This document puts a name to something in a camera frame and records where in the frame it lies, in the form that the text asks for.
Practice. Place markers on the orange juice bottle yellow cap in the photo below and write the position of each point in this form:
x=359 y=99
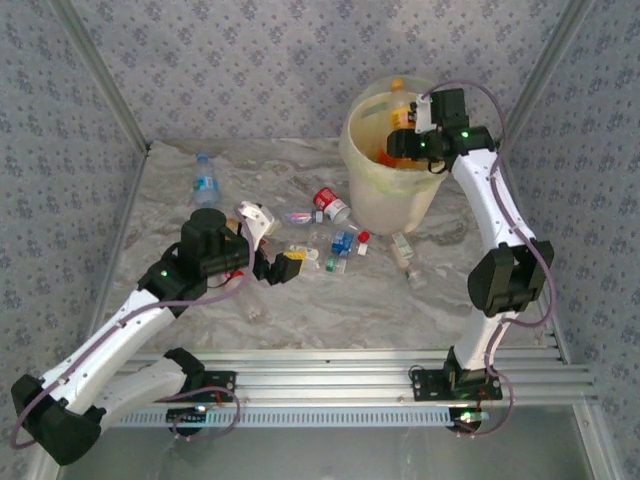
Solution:
x=400 y=117

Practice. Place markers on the small white bottle green label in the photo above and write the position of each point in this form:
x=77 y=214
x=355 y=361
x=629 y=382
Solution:
x=305 y=252

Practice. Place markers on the clear bottle purple label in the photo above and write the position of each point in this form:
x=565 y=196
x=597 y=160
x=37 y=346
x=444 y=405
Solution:
x=300 y=217

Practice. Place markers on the small teal label bottle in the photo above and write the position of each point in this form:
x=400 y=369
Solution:
x=335 y=264

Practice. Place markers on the water bottle blue label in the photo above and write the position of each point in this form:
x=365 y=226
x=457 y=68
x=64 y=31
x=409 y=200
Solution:
x=206 y=180

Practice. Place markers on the small clear bottle red label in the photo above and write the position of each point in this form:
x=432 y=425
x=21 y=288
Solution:
x=234 y=274

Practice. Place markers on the small clear plastic bottle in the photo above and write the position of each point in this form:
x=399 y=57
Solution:
x=255 y=312

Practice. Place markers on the red label bottle white cap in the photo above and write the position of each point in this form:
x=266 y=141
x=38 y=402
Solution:
x=327 y=200

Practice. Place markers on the blue label bottle red cap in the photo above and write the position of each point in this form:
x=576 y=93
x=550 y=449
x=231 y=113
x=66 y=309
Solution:
x=342 y=242

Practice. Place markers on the small bottle white cap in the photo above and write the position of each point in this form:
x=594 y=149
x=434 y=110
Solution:
x=363 y=249

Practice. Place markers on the tan bottle green white label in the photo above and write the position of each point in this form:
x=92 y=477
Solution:
x=400 y=245

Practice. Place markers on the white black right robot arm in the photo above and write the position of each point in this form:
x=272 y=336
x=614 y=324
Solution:
x=495 y=200

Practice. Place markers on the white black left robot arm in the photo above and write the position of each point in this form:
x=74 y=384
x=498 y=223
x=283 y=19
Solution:
x=100 y=350

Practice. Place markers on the cream plastic bin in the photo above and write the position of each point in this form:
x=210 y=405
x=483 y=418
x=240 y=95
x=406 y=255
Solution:
x=385 y=212

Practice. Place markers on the black controller board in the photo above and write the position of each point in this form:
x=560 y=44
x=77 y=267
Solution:
x=465 y=425
x=187 y=422

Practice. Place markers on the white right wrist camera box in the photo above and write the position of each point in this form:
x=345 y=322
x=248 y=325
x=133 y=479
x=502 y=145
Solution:
x=424 y=115

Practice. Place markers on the aluminium side rail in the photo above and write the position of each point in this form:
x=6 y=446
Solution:
x=131 y=200
x=509 y=165

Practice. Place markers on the aluminium corner post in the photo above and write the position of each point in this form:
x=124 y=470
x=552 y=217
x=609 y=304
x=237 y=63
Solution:
x=100 y=75
x=545 y=75

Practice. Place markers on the aluminium frame rails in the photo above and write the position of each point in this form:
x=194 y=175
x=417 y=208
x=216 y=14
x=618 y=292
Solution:
x=325 y=380

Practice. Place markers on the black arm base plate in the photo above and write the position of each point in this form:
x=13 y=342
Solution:
x=222 y=382
x=425 y=385

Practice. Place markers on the aluminium frame leg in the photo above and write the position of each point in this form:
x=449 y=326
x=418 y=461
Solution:
x=597 y=450

